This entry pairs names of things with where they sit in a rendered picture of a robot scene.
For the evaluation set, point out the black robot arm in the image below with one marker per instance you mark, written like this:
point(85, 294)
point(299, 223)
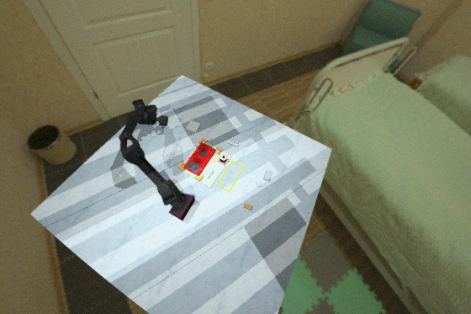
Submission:
point(170, 193)

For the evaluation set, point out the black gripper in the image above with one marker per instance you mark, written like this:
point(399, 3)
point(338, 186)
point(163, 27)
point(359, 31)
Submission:
point(163, 120)

